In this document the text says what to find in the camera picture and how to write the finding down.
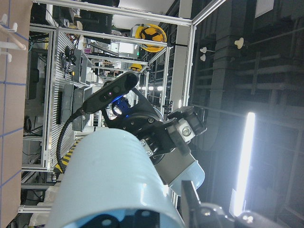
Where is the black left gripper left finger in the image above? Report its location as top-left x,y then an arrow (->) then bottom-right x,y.
68,209 -> 152,228

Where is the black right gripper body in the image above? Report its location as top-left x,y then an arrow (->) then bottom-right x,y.
102,88 -> 166,152

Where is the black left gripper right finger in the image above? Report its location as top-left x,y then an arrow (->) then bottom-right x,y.
180,180 -> 200,228

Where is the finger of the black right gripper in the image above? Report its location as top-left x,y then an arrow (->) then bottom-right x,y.
140,106 -> 207,162

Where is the light blue plastic cup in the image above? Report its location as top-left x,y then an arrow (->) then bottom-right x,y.
46,128 -> 205,228

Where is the yellow safety helmet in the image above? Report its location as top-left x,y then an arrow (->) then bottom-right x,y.
135,24 -> 167,53

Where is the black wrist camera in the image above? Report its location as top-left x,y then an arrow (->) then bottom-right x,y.
79,71 -> 139,114

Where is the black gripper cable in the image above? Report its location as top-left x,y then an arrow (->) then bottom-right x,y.
57,108 -> 87,174

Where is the white wire cup rack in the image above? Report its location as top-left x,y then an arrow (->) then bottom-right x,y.
0,13 -> 27,63

